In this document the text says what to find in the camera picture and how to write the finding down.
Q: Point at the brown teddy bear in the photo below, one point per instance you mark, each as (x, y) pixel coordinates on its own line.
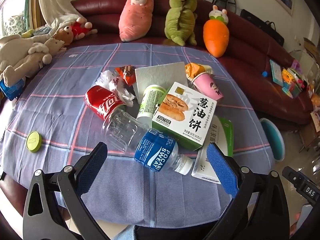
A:
(65, 35)

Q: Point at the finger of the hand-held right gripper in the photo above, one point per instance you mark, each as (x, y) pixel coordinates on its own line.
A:
(300, 183)

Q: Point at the wooden side table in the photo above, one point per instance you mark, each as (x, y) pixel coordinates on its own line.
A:
(310, 135)

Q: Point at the pink paper cup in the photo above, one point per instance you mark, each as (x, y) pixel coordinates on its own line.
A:
(210, 88)

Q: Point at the orange-yellow snack bag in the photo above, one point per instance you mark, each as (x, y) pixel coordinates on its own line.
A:
(195, 70)

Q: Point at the teal children's book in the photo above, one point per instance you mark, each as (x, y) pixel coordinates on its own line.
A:
(276, 72)

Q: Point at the blue-grey plaid blanket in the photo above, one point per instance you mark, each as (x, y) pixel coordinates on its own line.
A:
(62, 100)

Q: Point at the black bag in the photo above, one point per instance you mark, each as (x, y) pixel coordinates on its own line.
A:
(260, 26)

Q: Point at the teal trash bin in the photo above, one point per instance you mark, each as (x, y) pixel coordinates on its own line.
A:
(273, 137)

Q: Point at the clear plastic bag red print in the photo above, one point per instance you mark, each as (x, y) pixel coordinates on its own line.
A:
(110, 78)

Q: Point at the dark red leather sofa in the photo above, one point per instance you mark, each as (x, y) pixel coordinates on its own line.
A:
(250, 55)

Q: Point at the white paper towel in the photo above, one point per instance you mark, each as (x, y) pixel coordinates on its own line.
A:
(157, 76)

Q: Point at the pink bunny plush pillow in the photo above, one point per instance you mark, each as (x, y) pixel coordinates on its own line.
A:
(135, 17)

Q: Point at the green round lid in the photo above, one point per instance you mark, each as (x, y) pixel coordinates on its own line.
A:
(33, 141)

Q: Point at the green dinosaur plush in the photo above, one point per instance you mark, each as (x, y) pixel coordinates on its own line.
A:
(180, 20)

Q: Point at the pile of colourful toys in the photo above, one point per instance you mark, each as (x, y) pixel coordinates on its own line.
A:
(293, 82)

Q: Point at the red soda can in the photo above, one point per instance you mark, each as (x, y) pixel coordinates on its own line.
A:
(105, 102)

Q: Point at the white and green medicine box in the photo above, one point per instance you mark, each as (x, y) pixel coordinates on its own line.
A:
(220, 132)

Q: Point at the window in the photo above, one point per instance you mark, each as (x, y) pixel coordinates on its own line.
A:
(15, 12)

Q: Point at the white knitted throw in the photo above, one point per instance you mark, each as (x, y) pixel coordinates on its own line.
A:
(53, 2)

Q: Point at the white bottle with green label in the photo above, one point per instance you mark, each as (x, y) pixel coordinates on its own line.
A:
(150, 100)

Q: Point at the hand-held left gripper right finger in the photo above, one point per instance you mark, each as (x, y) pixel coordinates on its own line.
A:
(221, 167)

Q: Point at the green pancake box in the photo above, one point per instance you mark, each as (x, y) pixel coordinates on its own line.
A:
(185, 120)

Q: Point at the beige rabbit plush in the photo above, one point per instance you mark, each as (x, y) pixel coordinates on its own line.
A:
(15, 45)
(53, 45)

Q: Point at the clear bottle with blue label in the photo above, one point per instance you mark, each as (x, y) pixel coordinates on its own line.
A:
(155, 152)

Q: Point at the orange carrot bunny plush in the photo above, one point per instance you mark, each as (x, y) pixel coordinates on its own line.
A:
(216, 37)

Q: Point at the blue toy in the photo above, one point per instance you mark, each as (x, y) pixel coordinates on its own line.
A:
(11, 91)

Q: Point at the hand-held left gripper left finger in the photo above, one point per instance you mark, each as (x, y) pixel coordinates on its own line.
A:
(93, 160)

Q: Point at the plush toy in red clothes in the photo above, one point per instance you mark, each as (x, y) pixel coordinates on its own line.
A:
(78, 28)

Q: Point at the orange foil-lined snack wrapper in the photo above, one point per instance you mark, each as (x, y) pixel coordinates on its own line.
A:
(127, 76)

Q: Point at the light blue cloth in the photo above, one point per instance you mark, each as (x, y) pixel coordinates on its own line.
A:
(123, 233)

